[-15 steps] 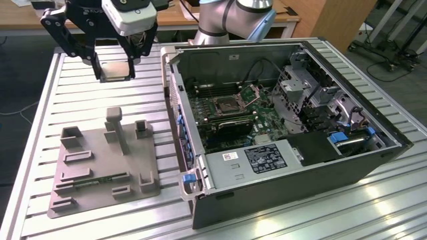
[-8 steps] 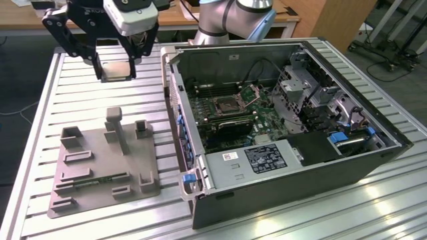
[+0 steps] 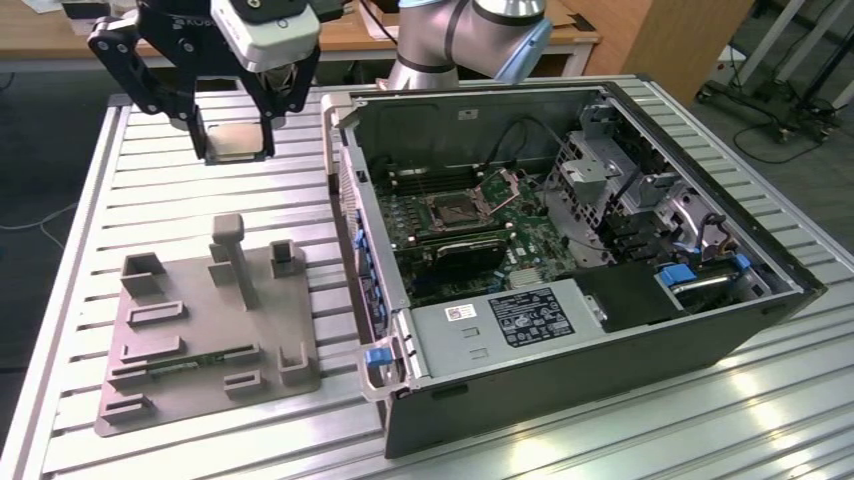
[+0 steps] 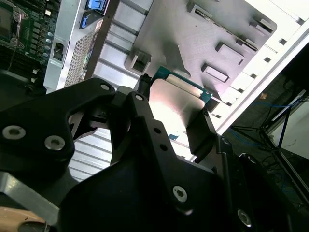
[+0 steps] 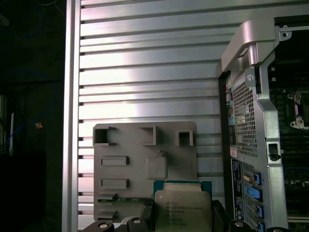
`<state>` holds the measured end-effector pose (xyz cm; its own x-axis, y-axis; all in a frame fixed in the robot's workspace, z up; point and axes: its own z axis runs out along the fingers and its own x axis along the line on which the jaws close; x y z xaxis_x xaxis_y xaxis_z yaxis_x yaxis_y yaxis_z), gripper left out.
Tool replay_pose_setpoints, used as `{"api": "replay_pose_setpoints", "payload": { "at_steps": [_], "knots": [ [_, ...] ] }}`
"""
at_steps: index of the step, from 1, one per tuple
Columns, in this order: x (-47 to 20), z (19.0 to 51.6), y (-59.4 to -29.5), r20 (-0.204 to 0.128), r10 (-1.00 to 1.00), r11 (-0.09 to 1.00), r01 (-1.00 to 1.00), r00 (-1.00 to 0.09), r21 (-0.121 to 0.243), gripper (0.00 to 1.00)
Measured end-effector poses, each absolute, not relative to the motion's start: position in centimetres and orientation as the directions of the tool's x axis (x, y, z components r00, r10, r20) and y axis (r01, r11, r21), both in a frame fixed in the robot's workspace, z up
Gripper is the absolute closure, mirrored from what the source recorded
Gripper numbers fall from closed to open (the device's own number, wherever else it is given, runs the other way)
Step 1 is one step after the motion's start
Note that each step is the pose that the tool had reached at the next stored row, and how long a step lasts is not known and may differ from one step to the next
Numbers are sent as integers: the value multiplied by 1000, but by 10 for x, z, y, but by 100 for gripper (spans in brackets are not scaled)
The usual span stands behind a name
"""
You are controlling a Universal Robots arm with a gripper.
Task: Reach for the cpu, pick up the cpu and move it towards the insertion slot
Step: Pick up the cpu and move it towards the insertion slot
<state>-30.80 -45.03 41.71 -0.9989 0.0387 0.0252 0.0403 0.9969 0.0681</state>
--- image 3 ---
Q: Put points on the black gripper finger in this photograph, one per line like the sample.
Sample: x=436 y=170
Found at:
x=120 y=65
x=300 y=90

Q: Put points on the silver CPU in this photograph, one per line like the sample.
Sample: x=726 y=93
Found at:
x=234 y=142

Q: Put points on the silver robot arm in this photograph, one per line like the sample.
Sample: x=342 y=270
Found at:
x=434 y=45

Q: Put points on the black RAM slot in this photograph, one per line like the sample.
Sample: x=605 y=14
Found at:
x=451 y=189
x=448 y=177
x=450 y=183
x=447 y=172

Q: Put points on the CPU socket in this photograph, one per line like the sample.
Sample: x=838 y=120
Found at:
x=460 y=210

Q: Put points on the thin metal locking lever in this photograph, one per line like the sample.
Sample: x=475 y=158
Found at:
x=422 y=185

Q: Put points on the black graphics card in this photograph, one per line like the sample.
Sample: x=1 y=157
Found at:
x=467 y=257

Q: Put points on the green motherboard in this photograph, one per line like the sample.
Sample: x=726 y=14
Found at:
x=534 y=240

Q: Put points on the grey metal drive cage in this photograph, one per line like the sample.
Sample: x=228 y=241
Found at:
x=587 y=175

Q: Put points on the grey parts rack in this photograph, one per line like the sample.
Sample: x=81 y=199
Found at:
x=214 y=330

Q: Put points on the small silver chipset heatsink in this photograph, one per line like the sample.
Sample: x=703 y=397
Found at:
x=527 y=279

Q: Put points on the blue case latch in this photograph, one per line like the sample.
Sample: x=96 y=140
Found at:
x=376 y=357

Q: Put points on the green RAM stick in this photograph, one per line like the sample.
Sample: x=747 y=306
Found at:
x=187 y=362

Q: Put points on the silver power supply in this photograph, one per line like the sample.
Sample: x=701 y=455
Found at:
x=467 y=350

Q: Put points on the wooden cabinet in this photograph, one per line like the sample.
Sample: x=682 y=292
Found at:
x=687 y=40

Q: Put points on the black plastic shroud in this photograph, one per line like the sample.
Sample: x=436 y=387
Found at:
x=627 y=300

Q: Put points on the blue drive carrier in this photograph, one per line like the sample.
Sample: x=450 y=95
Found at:
x=674 y=277

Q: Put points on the white metal stand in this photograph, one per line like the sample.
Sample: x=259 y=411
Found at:
x=789 y=55

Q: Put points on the black PC case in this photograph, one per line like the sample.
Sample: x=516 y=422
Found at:
x=601 y=390

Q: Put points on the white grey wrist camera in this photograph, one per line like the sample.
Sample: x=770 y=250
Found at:
x=274 y=40

